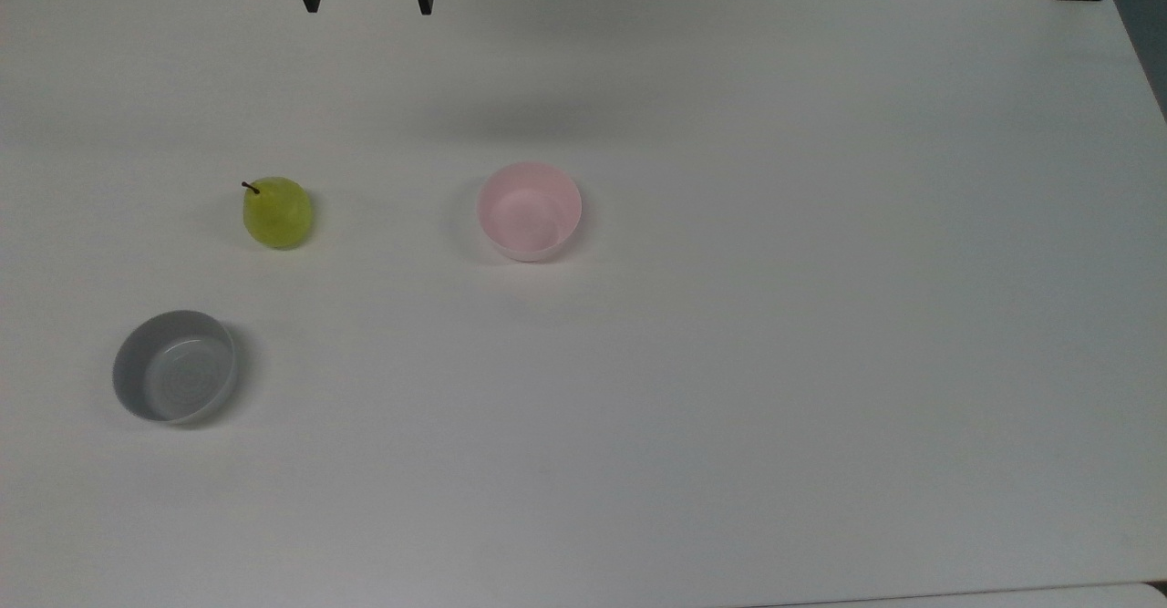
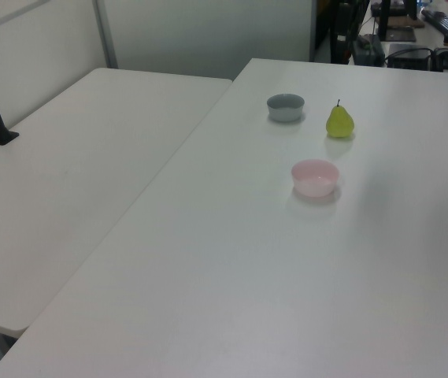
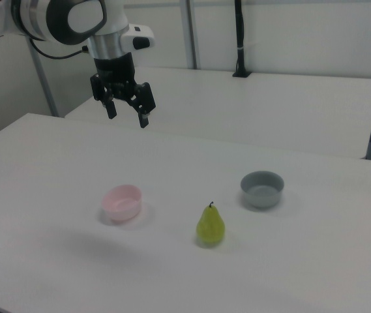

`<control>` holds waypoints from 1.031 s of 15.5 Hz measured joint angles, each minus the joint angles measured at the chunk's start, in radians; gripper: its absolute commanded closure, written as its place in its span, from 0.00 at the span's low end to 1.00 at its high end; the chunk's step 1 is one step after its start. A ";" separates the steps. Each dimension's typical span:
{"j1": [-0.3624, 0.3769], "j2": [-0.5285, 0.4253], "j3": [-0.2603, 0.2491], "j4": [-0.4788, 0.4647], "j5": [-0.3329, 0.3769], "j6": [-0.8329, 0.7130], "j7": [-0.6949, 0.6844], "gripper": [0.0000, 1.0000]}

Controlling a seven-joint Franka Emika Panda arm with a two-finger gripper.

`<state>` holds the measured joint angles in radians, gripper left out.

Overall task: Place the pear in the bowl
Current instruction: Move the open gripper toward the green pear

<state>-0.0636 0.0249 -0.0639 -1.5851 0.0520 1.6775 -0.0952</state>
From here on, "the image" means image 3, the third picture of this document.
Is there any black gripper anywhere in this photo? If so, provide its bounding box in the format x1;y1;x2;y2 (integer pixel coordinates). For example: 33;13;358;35
89;53;157;129

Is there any green pear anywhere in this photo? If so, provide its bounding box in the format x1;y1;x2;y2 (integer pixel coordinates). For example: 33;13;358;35
196;201;226;247

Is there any pink plastic bowl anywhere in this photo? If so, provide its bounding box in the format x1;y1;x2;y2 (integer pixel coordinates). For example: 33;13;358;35
102;184;143;222

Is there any grey plastic bowl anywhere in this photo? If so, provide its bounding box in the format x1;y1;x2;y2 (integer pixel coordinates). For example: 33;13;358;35
240;170;285;209

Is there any white side table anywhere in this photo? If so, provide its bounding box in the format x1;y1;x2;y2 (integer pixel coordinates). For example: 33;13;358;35
64;67;371;160

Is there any black pole stand with base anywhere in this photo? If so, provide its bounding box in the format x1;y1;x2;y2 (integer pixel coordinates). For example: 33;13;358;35
232;0;253;78

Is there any grey aluminium partition post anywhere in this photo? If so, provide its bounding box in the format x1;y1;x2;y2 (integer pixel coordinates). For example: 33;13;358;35
177;0;203;70
25;36;59;117

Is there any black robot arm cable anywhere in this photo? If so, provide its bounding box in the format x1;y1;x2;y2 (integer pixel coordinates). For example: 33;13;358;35
27;38;90;60

